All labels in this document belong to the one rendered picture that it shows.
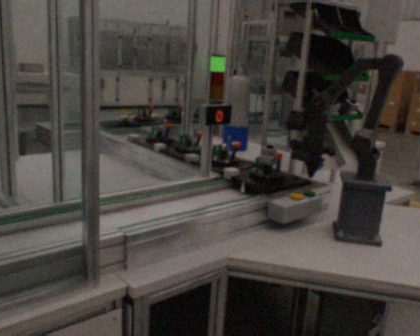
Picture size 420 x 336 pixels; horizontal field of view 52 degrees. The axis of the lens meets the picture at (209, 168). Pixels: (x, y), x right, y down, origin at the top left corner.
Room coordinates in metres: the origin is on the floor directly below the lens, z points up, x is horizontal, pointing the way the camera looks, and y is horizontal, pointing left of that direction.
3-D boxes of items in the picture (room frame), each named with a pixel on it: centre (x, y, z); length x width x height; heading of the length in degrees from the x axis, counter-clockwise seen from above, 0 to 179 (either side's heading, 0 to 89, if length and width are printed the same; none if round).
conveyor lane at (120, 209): (1.44, 0.01, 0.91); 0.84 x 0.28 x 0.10; 131
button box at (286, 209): (1.40, -0.30, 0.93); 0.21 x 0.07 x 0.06; 131
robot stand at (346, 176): (1.35, -0.51, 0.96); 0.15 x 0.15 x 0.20; 79
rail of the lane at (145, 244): (1.32, -0.12, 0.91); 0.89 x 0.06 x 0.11; 131
